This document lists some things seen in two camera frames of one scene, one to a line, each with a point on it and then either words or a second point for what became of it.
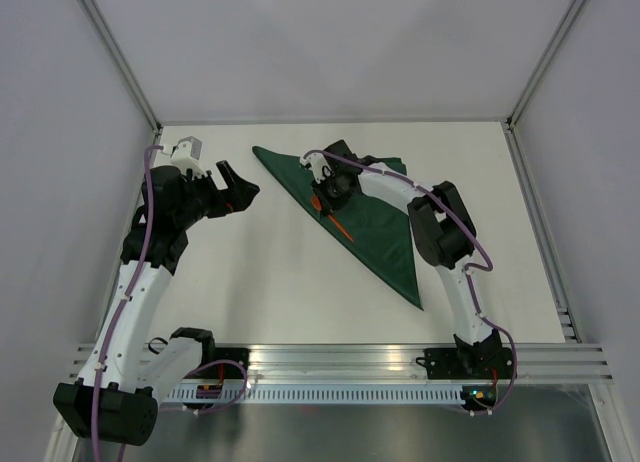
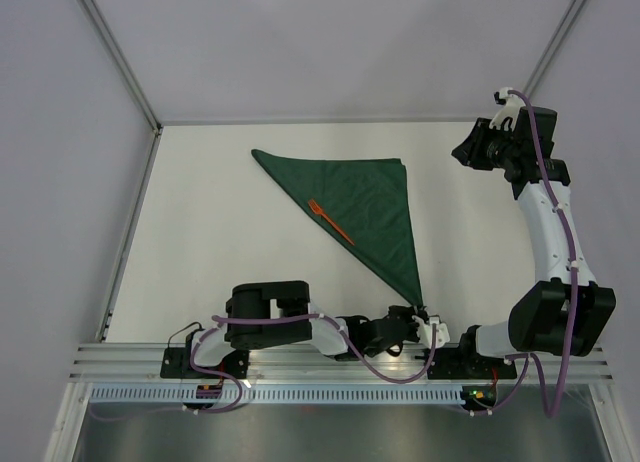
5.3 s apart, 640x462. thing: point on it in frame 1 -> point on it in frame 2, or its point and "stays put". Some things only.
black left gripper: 236,198 -> 407,312
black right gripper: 329,205 -> 469,152
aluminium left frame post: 107,35 stays put
